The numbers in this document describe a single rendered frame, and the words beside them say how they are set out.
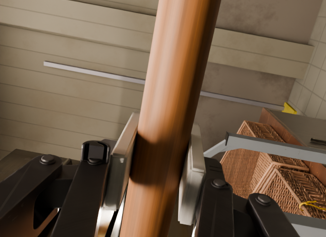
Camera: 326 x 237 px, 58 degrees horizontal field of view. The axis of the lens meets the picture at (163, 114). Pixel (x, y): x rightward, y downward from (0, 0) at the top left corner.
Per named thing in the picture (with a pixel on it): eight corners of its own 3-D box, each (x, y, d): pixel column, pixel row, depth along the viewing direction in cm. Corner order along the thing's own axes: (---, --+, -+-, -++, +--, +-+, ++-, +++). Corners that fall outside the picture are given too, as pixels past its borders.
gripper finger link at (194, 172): (190, 168, 13) (206, 171, 13) (188, 120, 20) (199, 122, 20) (177, 224, 14) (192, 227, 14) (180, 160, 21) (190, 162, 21)
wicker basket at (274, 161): (276, 264, 131) (215, 253, 131) (248, 195, 185) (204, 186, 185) (311, 168, 116) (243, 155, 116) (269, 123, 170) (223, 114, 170)
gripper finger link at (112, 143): (95, 219, 12) (24, 206, 12) (119, 164, 17) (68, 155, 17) (99, 188, 12) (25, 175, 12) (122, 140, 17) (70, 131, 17)
